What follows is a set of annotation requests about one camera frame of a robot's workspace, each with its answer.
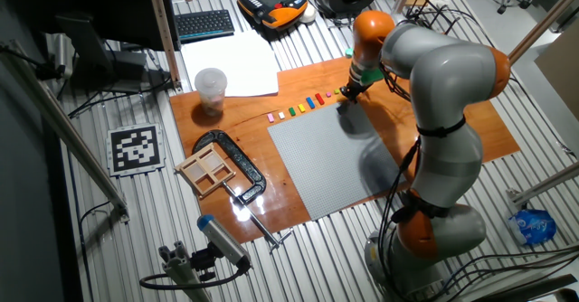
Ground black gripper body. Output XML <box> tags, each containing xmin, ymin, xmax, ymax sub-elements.
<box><xmin>346</xmin><ymin>76</ymin><xmax>371</xmax><ymax>91</ymax></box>

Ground glossy wooden board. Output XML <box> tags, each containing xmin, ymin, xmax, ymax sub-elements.
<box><xmin>169</xmin><ymin>56</ymin><xmax>521</xmax><ymax>245</ymax></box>

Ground aluminium frame bar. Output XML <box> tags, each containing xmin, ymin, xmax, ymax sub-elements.
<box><xmin>0</xmin><ymin>39</ymin><xmax>131</xmax><ymax>224</ymax></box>

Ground white computer mouse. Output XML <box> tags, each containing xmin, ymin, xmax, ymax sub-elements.
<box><xmin>298</xmin><ymin>5</ymin><xmax>318</xmax><ymax>25</ymax></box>

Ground wooden compartment tray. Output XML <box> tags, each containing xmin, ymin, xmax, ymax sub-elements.
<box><xmin>175</xmin><ymin>142</ymin><xmax>237</xmax><ymax>199</ymax></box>

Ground silver metal cylinder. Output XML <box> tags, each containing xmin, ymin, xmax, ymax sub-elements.
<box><xmin>52</xmin><ymin>33</ymin><xmax>76</xmax><ymax>80</ymax></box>

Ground blue plastic bag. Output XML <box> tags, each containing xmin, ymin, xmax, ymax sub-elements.
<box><xmin>508</xmin><ymin>209</ymin><xmax>557</xmax><ymax>247</ymax></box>

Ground black floor cables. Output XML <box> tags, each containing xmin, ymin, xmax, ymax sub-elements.
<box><xmin>429</xmin><ymin>242</ymin><xmax>579</xmax><ymax>302</ymax></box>

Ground black monitor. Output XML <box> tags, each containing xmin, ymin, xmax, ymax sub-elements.
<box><xmin>26</xmin><ymin>0</ymin><xmax>181</xmax><ymax>94</ymax></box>

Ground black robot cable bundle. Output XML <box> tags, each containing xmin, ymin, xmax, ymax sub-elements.
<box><xmin>377</xmin><ymin>0</ymin><xmax>459</xmax><ymax>302</ymax></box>

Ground black white marker board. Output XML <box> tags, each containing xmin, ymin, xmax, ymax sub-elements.
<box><xmin>106</xmin><ymin>123</ymin><xmax>166</xmax><ymax>178</ymax></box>

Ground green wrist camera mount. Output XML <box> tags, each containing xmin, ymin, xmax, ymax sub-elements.
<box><xmin>344</xmin><ymin>47</ymin><xmax>385</xmax><ymax>86</ymax></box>

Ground clear plastic cup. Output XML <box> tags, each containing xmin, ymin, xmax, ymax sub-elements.
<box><xmin>194</xmin><ymin>67</ymin><xmax>228</xmax><ymax>118</ymax></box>

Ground black keyboard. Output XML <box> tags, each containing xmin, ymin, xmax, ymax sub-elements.
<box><xmin>174</xmin><ymin>9</ymin><xmax>236</xmax><ymax>43</ymax></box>

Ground black metal C-clamp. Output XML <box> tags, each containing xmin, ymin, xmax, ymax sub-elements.
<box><xmin>191</xmin><ymin>128</ymin><xmax>295</xmax><ymax>251</ymax></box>

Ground wooden frame post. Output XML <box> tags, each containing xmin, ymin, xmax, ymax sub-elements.
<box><xmin>507</xmin><ymin>0</ymin><xmax>579</xmax><ymax>66</ymax></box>
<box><xmin>145</xmin><ymin>0</ymin><xmax>183</xmax><ymax>91</ymax></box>

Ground gray camera blue cap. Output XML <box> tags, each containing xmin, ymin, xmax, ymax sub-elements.
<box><xmin>196</xmin><ymin>213</ymin><xmax>252</xmax><ymax>271</ymax></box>

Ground short aluminium profile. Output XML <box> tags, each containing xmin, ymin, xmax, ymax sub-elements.
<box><xmin>506</xmin><ymin>160</ymin><xmax>579</xmax><ymax>208</ymax></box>

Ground gray Lego baseplate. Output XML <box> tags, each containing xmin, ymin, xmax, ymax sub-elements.
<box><xmin>267</xmin><ymin>101</ymin><xmax>407</xmax><ymax>222</ymax></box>

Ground white paper sheets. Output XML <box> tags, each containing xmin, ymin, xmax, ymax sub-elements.
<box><xmin>180</xmin><ymin>29</ymin><xmax>281</xmax><ymax>99</ymax></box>

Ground aluminium camera mount post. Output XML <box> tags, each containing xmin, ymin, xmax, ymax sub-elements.
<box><xmin>157</xmin><ymin>241</ymin><xmax>214</xmax><ymax>302</ymax></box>

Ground black monitor cables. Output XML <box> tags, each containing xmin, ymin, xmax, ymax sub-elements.
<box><xmin>67</xmin><ymin>73</ymin><xmax>174</xmax><ymax>118</ymax></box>

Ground brown cardboard panel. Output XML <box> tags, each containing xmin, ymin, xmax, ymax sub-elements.
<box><xmin>535</xmin><ymin>30</ymin><xmax>579</xmax><ymax>122</ymax></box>

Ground black camera cable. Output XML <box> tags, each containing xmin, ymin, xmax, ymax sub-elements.
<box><xmin>138</xmin><ymin>265</ymin><xmax>248</xmax><ymax>291</ymax></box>

